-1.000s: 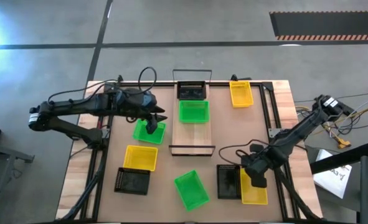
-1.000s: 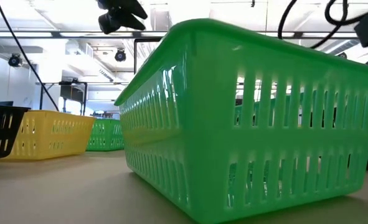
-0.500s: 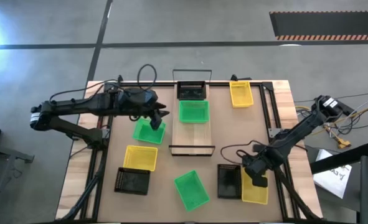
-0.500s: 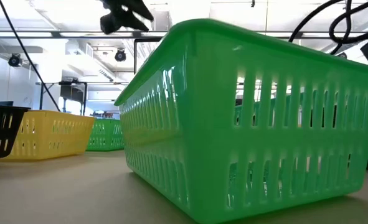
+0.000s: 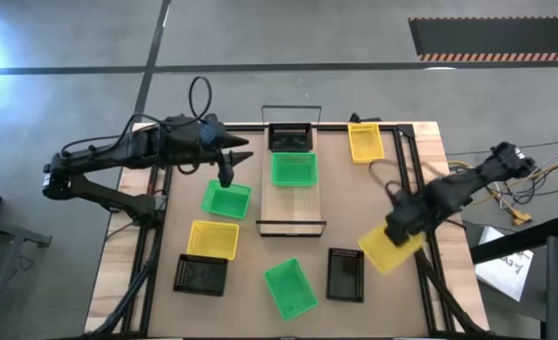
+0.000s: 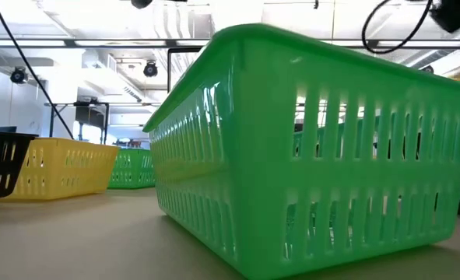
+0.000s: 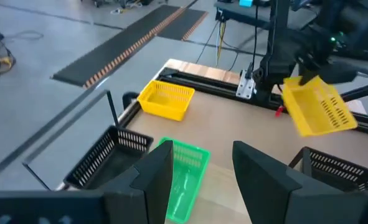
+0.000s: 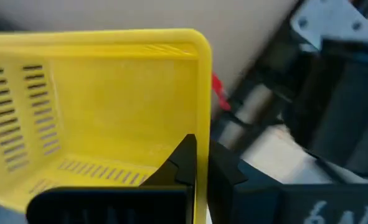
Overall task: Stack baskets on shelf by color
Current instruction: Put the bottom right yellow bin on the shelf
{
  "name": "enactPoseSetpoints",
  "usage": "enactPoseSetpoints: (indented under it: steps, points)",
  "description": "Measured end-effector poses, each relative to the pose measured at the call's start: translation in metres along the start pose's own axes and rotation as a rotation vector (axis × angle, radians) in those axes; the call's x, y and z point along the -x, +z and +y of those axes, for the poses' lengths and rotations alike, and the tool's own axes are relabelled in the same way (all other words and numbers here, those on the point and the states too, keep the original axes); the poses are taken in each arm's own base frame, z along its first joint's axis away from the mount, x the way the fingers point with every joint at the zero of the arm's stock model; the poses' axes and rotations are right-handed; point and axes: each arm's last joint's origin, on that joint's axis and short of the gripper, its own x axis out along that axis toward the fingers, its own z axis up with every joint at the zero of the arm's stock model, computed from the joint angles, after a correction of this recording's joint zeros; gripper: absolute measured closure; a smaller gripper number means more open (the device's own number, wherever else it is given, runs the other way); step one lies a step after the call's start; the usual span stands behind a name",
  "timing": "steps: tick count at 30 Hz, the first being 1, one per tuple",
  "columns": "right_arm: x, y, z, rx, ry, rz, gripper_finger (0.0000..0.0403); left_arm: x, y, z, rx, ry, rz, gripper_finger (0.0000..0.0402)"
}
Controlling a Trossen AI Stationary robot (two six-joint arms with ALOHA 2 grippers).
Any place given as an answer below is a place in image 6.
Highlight green plastic slotted basket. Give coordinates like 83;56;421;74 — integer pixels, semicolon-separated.
107;148;156;191
142;23;460;280

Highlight black background frame stand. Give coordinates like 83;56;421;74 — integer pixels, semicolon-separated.
44;100;111;145

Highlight black overhead frame bar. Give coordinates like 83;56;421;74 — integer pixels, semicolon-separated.
0;38;460;49

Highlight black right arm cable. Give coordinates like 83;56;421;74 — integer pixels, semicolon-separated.
361;0;435;55

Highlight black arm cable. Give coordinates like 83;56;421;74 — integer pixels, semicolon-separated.
0;0;75;140
361;0;435;55

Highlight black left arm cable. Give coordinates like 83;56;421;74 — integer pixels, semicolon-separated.
0;0;75;140

